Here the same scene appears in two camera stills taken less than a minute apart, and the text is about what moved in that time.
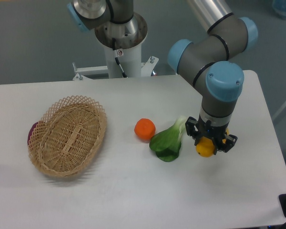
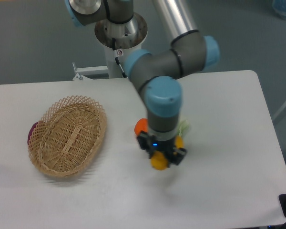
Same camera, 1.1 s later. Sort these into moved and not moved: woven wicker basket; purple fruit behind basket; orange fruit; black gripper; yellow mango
Moved: black gripper; yellow mango
Not moved: orange fruit; woven wicker basket; purple fruit behind basket
